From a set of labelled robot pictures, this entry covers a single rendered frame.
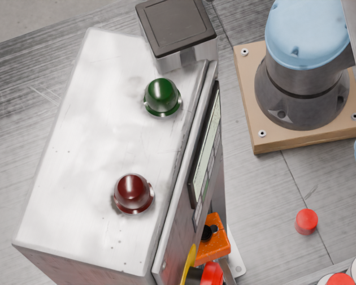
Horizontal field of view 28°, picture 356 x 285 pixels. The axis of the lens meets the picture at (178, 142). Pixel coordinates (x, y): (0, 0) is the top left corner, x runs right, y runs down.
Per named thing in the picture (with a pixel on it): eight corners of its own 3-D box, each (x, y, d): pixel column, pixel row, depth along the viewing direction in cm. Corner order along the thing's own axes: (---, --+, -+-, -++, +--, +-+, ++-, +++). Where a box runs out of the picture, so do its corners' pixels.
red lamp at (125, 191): (109, 211, 46) (103, 200, 44) (121, 174, 47) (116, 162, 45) (148, 220, 45) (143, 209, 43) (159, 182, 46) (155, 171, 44)
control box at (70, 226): (70, 299, 63) (6, 244, 46) (124, 129, 69) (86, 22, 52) (180, 328, 61) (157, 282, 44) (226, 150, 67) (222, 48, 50)
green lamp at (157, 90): (139, 115, 48) (135, 100, 46) (150, 82, 49) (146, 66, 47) (176, 123, 48) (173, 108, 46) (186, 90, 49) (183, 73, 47)
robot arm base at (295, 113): (268, 141, 112) (269, 117, 103) (243, 59, 118) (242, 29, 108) (361, 117, 112) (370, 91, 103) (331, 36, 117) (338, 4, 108)
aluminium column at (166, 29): (202, 275, 109) (155, 56, 47) (191, 249, 110) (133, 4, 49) (229, 264, 109) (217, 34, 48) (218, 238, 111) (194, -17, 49)
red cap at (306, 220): (317, 234, 110) (319, 229, 107) (295, 235, 110) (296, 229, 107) (315, 214, 111) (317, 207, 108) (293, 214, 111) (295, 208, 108)
